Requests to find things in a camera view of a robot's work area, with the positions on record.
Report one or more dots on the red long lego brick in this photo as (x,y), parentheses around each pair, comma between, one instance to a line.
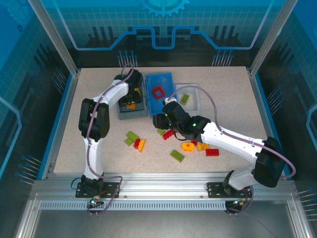
(168,135)
(212,152)

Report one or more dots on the grey plastic bin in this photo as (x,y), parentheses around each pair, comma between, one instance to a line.
(133,114)

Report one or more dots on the blue plastic bin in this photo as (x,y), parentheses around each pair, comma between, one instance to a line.
(152,104)

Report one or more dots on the white plastic bin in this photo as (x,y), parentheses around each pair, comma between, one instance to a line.
(193,99)

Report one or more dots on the red lego window frame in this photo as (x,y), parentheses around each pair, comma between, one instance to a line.
(158,87)

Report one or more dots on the orange arched lego brick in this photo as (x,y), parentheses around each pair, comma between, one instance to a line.
(142,145)

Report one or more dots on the green long lego brick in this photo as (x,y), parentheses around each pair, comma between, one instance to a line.
(133,136)
(177,155)

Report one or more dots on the red small lego brick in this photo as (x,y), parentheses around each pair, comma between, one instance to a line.
(194,142)

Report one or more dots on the red arched lego brick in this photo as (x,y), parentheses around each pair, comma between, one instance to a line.
(136,144)

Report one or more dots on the orange round lego piece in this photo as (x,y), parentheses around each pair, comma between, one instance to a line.
(185,147)

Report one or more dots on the green small lego brick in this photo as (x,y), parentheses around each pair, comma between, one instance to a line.
(129,141)
(161,132)

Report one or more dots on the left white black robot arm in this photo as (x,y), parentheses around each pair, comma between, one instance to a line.
(94,153)

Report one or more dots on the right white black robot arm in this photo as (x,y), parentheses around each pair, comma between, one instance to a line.
(235,141)

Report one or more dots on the small connector with LED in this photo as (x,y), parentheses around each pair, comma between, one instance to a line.
(237,203)
(94,202)

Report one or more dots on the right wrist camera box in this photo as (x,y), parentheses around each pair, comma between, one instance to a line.
(169,100)

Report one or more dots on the aluminium side rail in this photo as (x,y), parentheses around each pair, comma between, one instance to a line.
(65,109)
(261,99)

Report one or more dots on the aluminium wide mounting rail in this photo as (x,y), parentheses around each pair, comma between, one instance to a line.
(161,184)

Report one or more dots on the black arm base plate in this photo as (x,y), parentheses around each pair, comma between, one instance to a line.
(111,191)
(215,191)

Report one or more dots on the aluminium frame post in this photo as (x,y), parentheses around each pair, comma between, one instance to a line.
(57,37)
(271,37)

